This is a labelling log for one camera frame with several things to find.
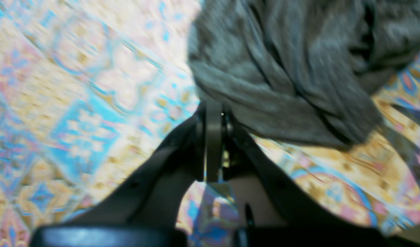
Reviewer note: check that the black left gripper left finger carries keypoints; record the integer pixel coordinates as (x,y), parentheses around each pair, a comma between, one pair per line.
(142,211)

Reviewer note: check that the patterned tablecloth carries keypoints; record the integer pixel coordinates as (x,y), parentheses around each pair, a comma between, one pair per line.
(89,88)

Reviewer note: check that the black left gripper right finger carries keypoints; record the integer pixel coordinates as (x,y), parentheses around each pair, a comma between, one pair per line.
(291,218)

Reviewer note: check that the grey t-shirt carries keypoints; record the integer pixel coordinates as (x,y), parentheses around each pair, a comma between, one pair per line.
(302,71)

